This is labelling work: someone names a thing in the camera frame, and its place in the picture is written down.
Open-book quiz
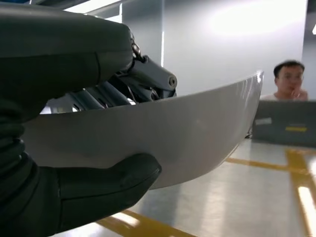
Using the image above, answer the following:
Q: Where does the stainless steel workbench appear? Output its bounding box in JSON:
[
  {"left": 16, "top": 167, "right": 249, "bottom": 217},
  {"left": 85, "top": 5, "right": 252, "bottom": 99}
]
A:
[{"left": 51, "top": 139, "right": 316, "bottom": 237}]

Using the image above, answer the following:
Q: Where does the yellow workbench tape outline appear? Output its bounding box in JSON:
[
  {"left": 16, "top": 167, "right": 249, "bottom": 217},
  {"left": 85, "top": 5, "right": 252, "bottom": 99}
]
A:
[{"left": 96, "top": 149, "right": 316, "bottom": 237}]

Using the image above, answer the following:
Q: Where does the person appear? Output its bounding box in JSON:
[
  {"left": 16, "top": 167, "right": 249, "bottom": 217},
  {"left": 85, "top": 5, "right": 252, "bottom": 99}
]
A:
[{"left": 259, "top": 60, "right": 309, "bottom": 101}]

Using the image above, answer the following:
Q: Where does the grey laptop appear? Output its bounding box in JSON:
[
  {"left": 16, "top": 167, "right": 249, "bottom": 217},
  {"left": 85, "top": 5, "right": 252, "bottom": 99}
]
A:
[{"left": 252, "top": 99, "right": 316, "bottom": 149}]

